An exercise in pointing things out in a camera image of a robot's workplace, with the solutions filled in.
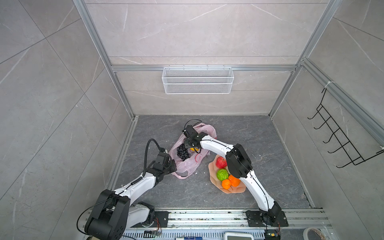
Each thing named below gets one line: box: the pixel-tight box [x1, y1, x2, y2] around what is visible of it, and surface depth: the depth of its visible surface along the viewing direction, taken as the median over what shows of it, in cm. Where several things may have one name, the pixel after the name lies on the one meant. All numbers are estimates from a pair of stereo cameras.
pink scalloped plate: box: [208, 154, 246, 194], surface depth 85 cm
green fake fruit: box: [216, 168, 229, 181], surface depth 84 cm
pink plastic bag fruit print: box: [193, 123, 217, 139], surface depth 100 cm
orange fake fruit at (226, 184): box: [221, 179, 232, 190], surface depth 81 cm
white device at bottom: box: [223, 232, 255, 240], surface depth 67 cm
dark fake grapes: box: [177, 143, 189, 162], surface depth 97 cm
